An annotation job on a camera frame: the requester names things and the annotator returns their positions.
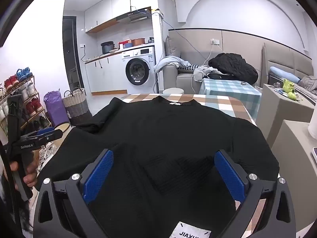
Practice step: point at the flat white device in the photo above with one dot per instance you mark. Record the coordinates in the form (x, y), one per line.
(315, 155)

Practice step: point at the steel range hood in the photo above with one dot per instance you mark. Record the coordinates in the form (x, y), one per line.
(135, 16)

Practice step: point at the black knit sweater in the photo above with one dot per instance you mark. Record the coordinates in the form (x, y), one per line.
(161, 133)

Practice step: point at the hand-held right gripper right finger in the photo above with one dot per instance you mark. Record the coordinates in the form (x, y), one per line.
(229, 173)

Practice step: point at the white washing machine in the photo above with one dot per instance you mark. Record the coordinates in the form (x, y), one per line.
(138, 72)

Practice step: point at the white lace-up sneaker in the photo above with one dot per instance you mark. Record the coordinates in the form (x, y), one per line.
(47, 151)

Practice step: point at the grey blanket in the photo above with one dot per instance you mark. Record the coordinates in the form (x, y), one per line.
(309, 84)

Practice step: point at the purple bag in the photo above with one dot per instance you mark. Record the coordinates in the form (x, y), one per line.
(55, 109)

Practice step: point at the woven laundry basket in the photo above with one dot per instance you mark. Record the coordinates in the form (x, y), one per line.
(76, 109)

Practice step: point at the person's left hand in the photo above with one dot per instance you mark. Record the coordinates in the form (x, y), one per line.
(31, 176)

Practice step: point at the shoe rack with shoes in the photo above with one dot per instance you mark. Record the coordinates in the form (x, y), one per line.
(23, 74)

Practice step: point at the grey hoodie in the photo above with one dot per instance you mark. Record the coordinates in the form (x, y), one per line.
(200, 73)

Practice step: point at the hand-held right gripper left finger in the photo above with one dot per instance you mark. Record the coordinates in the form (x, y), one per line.
(99, 173)

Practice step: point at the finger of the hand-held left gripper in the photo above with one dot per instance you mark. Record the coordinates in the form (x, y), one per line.
(50, 135)

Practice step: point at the beige low cabinet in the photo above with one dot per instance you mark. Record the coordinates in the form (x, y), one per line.
(292, 153)

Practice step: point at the black cooking pot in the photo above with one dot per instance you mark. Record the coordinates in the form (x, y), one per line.
(107, 47)

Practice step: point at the brown pot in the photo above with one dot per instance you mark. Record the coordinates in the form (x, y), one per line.
(138, 42)

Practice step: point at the beige bedside cabinet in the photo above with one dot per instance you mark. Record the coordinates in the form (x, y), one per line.
(279, 114)

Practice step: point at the black puffer jacket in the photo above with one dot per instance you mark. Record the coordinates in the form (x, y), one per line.
(232, 64)

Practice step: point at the grey sofa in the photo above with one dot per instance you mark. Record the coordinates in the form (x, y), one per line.
(185, 81)

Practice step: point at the white wall cabinets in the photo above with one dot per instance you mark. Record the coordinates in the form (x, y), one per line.
(104, 10)

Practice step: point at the houndstooth cushion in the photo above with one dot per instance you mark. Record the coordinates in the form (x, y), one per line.
(188, 67)

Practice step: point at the white base cabinet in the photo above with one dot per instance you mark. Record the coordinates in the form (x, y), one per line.
(109, 74)

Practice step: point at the grey cushion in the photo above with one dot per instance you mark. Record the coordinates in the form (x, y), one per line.
(172, 48)

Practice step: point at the teal checkered tablecloth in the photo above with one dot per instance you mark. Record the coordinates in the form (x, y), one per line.
(227, 86)

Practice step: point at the brown checkered tablecloth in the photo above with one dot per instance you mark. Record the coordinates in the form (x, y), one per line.
(237, 109)

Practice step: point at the white round stool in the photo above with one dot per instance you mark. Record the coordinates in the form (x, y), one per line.
(173, 91)

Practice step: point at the dark door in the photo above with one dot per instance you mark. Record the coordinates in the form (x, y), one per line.
(70, 54)

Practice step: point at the beige padded headboard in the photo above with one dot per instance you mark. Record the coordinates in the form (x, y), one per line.
(284, 57)

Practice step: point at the light blue cloth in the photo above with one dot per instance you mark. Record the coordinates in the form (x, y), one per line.
(171, 60)

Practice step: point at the red container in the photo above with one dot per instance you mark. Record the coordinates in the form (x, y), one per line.
(123, 42)

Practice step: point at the green toy figure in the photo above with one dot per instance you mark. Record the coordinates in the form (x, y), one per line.
(288, 85)

